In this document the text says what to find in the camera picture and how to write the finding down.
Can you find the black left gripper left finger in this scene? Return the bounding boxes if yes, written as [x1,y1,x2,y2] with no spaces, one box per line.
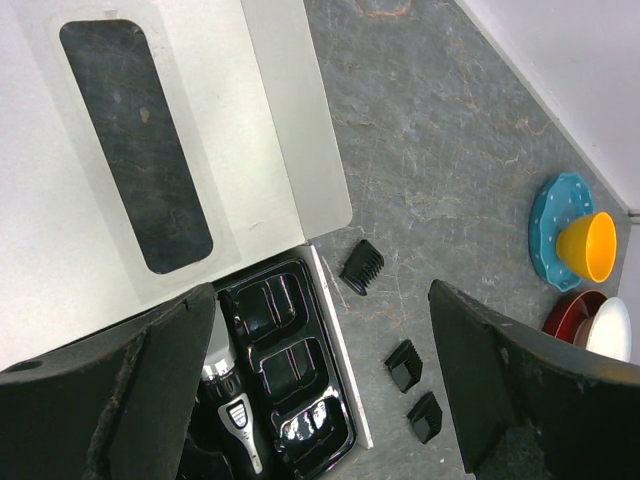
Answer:
[1,283,216,479]

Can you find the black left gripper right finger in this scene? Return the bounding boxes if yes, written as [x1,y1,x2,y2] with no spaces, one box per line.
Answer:
[428,280,639,479]

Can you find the black clipper guard comb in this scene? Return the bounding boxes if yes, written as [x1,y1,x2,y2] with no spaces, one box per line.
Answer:
[384,339,423,394]
[339,239,385,296]
[406,391,443,444]

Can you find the silver black hair clipper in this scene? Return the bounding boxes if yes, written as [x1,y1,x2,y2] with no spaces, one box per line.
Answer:
[200,301,268,479]

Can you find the dark red plate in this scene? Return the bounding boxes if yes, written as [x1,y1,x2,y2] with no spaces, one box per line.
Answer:
[542,289,608,343]

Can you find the white paper bowl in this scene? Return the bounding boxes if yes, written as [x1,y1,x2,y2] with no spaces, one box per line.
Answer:
[573,297,632,362]

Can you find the orange bowl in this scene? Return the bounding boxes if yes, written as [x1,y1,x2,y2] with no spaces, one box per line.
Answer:
[556,212,618,283]

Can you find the teal dotted plate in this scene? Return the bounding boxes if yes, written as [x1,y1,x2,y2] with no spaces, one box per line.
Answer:
[528,172,595,293]

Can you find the white clipper kit box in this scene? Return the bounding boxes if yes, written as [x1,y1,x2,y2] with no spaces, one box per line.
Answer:
[1,1,373,479]

